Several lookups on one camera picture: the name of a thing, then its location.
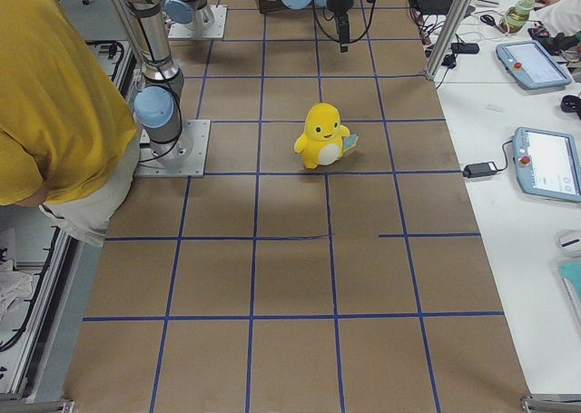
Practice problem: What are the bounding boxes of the person in yellow shirt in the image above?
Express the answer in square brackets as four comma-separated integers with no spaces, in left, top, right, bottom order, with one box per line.
[1,0,139,247]

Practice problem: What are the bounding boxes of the near teach pendant tablet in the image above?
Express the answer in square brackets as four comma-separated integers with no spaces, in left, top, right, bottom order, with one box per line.
[512,127,580,203]

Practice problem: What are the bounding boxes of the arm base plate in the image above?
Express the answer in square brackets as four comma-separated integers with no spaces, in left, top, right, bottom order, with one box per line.
[134,120,211,178]
[164,0,228,41]

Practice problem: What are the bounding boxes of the yellow plush dinosaur toy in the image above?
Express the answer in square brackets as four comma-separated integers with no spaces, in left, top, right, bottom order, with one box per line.
[293,103,359,170]

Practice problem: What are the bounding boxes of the aluminium frame post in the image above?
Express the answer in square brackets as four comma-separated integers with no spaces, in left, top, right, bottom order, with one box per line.
[425,0,471,80]

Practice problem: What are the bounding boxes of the black power adapter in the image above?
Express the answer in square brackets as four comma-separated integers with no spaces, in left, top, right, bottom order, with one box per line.
[462,162,498,179]

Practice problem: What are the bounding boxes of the far teach pendant tablet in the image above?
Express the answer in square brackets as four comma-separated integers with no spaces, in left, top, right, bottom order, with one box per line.
[496,41,573,90]

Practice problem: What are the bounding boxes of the teal notebook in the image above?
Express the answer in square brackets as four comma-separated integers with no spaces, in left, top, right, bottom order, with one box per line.
[558,260,581,320]

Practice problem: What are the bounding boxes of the green water bottle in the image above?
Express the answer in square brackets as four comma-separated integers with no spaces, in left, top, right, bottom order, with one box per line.
[498,0,535,34]

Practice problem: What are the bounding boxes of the teach pendant tablet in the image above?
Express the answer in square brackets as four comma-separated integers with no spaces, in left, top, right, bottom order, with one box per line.
[496,41,573,90]
[512,127,580,203]

